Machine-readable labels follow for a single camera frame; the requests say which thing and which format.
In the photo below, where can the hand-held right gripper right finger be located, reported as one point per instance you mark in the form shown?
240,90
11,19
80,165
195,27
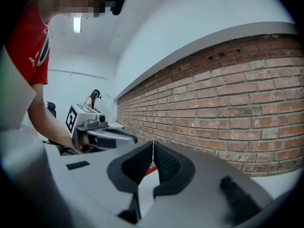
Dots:
202,186

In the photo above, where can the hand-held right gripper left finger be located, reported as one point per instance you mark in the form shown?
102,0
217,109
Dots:
99,172

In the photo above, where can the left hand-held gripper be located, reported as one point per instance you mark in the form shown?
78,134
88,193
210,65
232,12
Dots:
80,120

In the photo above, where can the person's left forearm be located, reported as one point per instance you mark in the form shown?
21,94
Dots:
47,120

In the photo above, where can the person's left hand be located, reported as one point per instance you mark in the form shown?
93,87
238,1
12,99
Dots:
85,143

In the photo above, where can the white desk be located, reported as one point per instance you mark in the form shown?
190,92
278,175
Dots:
116,125

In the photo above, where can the black office chair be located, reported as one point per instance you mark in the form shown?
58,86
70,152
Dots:
51,108

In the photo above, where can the ceiling light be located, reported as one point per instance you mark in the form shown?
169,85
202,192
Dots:
77,25

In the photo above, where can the person's red shirt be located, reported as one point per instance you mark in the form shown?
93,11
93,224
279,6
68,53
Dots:
26,44

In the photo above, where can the black head-worn camera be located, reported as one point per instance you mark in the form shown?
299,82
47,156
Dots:
120,1

